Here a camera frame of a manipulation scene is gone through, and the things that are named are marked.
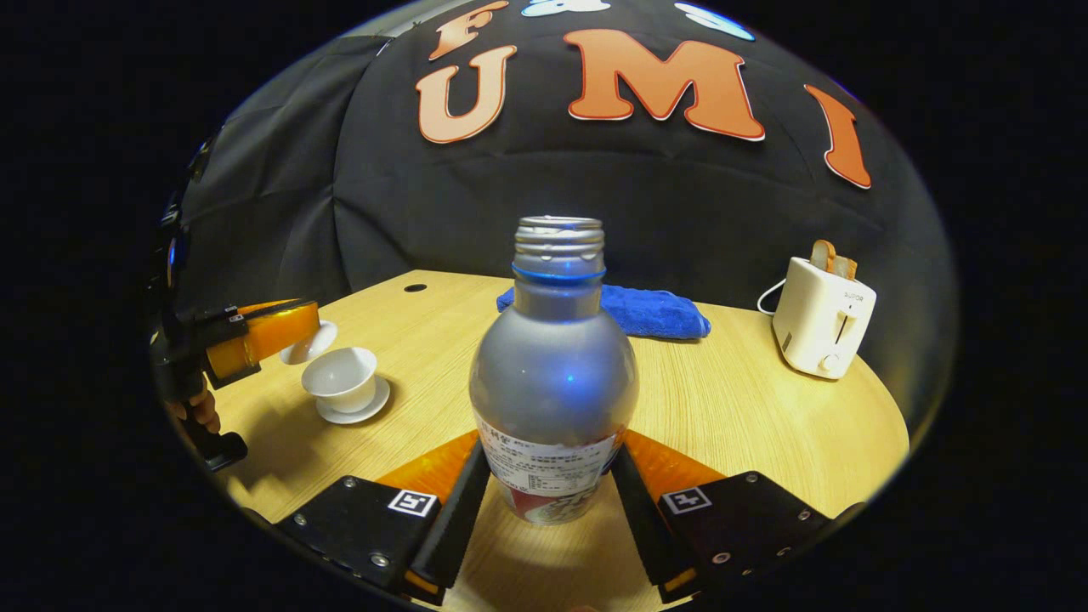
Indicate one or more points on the black backdrop cloth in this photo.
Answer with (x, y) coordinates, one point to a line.
(680, 195)

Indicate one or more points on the toast slice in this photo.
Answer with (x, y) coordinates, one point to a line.
(829, 257)

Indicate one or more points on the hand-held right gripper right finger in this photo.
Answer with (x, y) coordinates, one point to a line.
(650, 535)

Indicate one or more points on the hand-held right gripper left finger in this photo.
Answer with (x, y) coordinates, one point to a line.
(455, 527)

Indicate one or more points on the blue towel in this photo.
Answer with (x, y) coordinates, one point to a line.
(654, 313)

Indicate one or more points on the silver water bottle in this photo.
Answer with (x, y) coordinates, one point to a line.
(552, 382)

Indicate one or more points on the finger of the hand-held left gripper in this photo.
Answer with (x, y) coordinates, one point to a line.
(234, 314)
(263, 336)

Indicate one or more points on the white teacup lid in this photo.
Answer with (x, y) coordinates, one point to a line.
(310, 344)

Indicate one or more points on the white toaster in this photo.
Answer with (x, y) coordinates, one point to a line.
(820, 323)

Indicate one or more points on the white saucer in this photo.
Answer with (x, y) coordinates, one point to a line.
(374, 410)

